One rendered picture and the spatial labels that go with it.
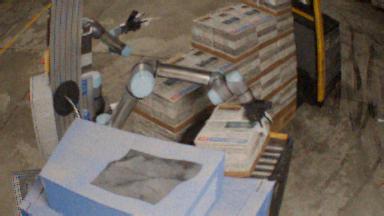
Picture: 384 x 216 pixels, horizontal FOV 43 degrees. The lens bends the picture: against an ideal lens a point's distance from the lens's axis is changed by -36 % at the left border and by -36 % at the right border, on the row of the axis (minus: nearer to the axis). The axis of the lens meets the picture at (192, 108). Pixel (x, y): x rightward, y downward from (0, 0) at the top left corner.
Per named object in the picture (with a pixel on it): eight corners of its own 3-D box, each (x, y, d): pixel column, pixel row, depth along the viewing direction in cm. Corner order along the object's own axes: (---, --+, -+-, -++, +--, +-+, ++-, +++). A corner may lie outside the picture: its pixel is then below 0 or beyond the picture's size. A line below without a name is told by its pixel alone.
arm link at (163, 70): (129, 70, 371) (221, 85, 381) (128, 80, 362) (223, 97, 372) (134, 51, 365) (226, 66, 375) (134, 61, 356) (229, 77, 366)
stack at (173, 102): (140, 181, 498) (129, 80, 454) (245, 114, 570) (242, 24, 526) (180, 202, 476) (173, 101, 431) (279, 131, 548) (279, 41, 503)
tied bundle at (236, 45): (190, 47, 489) (190, 21, 476) (218, 34, 507) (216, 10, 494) (235, 65, 467) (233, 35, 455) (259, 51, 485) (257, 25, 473)
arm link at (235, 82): (223, 75, 363) (237, 67, 361) (236, 93, 366) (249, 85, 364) (223, 81, 355) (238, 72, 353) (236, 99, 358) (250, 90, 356)
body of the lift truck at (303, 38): (275, 76, 621) (269, 6, 578) (300, 59, 655) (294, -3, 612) (324, 103, 581) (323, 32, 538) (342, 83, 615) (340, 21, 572)
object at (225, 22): (191, 21, 476) (191, 20, 476) (217, 11, 494) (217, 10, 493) (233, 35, 455) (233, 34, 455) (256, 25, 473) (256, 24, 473)
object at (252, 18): (216, 10, 495) (216, 9, 495) (239, 3, 512) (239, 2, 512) (255, 25, 473) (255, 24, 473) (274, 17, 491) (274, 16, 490)
